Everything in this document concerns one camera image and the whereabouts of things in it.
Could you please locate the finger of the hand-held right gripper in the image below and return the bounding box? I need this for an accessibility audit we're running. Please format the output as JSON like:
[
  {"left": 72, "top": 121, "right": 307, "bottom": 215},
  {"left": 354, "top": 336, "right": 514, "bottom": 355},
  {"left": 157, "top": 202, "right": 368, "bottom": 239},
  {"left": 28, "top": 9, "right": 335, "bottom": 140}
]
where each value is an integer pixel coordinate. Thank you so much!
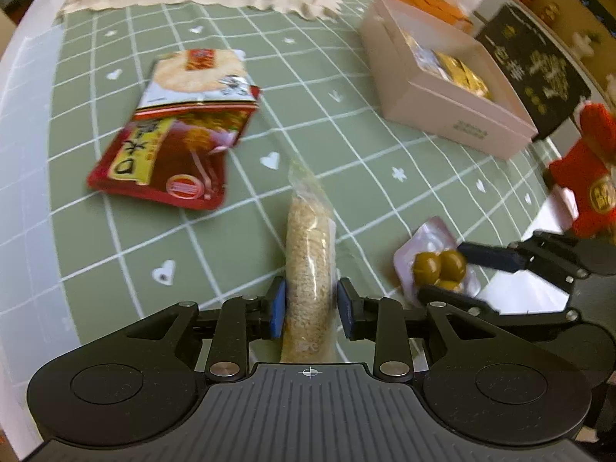
[
  {"left": 418, "top": 285, "right": 578, "bottom": 325},
  {"left": 457, "top": 232, "right": 600, "bottom": 294}
]

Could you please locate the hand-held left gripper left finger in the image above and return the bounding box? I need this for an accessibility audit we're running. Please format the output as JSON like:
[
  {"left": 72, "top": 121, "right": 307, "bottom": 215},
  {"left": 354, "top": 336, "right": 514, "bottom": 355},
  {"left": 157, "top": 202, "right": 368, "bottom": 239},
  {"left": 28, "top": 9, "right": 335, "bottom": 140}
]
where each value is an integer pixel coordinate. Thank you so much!
[{"left": 126, "top": 276, "right": 288, "bottom": 382}]

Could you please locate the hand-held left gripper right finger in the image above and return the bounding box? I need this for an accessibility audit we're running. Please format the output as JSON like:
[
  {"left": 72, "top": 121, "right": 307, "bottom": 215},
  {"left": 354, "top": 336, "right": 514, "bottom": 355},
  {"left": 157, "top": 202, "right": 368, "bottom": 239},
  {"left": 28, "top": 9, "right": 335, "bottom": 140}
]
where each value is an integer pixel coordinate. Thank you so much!
[{"left": 337, "top": 276, "right": 496, "bottom": 382}]

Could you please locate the green olives packet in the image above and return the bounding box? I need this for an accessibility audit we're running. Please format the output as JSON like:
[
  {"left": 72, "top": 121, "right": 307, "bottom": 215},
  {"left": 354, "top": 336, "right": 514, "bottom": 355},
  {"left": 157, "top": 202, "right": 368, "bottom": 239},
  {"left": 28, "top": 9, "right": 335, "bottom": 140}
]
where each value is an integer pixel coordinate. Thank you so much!
[{"left": 392, "top": 216, "right": 479, "bottom": 306}]

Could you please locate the sesame bar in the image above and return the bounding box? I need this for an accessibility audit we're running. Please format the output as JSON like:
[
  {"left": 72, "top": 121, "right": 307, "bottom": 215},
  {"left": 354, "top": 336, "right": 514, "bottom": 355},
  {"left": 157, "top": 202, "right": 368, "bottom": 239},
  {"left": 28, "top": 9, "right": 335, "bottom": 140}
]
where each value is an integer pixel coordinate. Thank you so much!
[{"left": 279, "top": 161, "right": 338, "bottom": 364}]

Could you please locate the pink cardboard box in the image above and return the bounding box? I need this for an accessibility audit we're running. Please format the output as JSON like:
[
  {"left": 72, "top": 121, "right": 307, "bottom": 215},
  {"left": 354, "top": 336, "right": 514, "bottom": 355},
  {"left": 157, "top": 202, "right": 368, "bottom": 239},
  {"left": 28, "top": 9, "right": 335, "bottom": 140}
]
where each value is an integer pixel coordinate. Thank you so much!
[{"left": 360, "top": 0, "right": 539, "bottom": 161}]

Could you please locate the gold foil snack packet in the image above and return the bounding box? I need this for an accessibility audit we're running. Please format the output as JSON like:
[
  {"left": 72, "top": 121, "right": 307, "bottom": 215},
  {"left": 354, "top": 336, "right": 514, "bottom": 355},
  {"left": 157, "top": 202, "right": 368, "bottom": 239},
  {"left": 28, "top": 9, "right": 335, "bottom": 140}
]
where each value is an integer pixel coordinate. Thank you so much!
[{"left": 435, "top": 50, "right": 492, "bottom": 99}]

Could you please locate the red plush toy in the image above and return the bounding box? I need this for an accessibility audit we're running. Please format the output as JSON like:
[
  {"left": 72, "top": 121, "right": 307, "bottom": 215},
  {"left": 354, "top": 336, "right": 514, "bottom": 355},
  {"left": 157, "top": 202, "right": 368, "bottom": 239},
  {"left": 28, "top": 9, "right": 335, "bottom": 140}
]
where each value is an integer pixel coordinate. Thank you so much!
[{"left": 549, "top": 101, "right": 616, "bottom": 239}]

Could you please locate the green checked tablecloth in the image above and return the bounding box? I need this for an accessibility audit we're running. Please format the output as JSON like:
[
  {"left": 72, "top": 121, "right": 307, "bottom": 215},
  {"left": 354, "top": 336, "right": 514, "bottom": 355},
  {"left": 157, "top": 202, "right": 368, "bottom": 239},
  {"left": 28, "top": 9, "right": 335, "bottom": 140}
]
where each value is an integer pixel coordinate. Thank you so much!
[{"left": 36, "top": 0, "right": 554, "bottom": 362}]

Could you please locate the black snack bag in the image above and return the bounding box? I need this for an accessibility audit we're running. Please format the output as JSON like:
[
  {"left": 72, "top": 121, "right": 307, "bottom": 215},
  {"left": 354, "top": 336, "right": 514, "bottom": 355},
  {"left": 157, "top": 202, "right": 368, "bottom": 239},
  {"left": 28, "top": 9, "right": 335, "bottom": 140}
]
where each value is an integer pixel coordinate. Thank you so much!
[{"left": 474, "top": 2, "right": 593, "bottom": 141}]

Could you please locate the large red snack packet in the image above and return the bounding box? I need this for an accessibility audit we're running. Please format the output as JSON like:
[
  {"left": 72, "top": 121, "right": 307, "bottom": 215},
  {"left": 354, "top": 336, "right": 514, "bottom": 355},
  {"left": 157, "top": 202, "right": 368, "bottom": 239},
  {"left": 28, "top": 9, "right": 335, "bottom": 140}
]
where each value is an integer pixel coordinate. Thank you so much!
[{"left": 87, "top": 103, "right": 261, "bottom": 211}]

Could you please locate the white vase with plant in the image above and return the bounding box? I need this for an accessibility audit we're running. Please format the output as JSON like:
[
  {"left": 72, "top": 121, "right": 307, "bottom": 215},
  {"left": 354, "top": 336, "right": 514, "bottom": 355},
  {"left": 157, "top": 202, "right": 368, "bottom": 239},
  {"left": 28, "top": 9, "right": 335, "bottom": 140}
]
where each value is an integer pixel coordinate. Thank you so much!
[{"left": 572, "top": 31, "right": 602, "bottom": 59}]

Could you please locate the rice cracker packet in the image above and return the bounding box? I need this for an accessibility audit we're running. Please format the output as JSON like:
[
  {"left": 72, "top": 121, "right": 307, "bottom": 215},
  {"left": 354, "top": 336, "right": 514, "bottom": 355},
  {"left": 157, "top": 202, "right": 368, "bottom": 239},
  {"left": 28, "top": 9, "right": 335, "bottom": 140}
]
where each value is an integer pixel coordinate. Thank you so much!
[{"left": 135, "top": 48, "right": 261, "bottom": 121}]

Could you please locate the orange packet stack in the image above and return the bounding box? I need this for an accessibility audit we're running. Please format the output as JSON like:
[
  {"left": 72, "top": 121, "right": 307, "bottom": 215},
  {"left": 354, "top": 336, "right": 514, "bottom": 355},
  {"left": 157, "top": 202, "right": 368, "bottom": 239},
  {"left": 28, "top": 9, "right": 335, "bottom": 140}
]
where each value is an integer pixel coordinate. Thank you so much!
[{"left": 387, "top": 0, "right": 475, "bottom": 34}]

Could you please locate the yellow wall shelf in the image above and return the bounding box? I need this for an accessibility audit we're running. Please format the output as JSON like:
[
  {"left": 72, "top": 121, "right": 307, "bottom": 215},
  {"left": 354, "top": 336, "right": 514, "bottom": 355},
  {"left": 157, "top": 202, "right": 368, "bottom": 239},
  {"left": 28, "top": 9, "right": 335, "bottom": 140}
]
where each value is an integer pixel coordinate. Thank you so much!
[{"left": 481, "top": 0, "right": 616, "bottom": 82}]

